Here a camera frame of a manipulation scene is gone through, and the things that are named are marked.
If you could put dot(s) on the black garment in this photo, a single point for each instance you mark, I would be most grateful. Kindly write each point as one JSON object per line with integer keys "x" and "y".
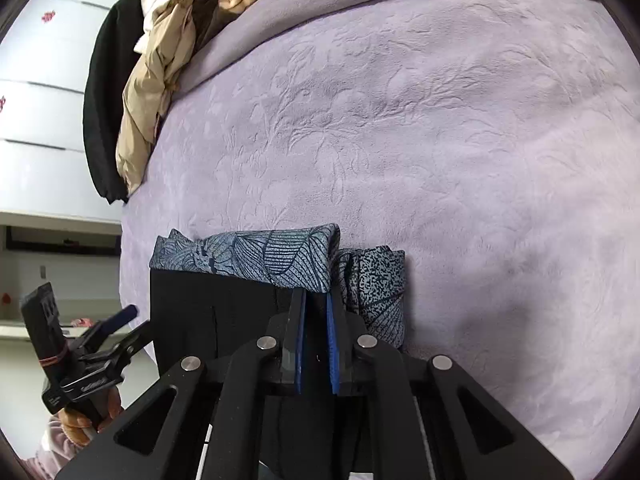
{"x": 100, "y": 110}

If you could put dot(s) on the lavender smooth quilt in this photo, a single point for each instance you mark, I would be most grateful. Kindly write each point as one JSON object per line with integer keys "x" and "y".
{"x": 300, "y": 25}

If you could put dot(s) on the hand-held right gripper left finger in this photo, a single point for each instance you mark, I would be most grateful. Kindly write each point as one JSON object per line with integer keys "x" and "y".
{"x": 298, "y": 350}

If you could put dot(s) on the speckled grey folded pants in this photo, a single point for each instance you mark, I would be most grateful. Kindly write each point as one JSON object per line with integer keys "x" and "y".
{"x": 375, "y": 290}

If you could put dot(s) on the black pants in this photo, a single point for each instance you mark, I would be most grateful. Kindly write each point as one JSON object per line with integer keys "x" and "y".
{"x": 200, "y": 310}

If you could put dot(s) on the white cabinet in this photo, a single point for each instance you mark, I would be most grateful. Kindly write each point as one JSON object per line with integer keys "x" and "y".
{"x": 45, "y": 110}

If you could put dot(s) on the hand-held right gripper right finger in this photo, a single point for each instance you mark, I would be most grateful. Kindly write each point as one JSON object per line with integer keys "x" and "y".
{"x": 332, "y": 355}

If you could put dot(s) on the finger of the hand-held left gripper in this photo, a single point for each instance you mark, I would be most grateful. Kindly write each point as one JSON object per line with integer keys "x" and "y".
{"x": 122, "y": 316}
{"x": 130, "y": 342}

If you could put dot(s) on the beige puffy jacket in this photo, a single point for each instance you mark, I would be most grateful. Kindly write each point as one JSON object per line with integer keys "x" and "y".
{"x": 145, "y": 110}

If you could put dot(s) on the person's left hand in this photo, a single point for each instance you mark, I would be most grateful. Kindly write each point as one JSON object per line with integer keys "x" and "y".
{"x": 75, "y": 422}

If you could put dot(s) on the wall socket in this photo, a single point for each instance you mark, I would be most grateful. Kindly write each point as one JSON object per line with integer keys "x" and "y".
{"x": 43, "y": 272}

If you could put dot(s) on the lavender embossed blanket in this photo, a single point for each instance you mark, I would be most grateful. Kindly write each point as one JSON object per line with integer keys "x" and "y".
{"x": 450, "y": 160}

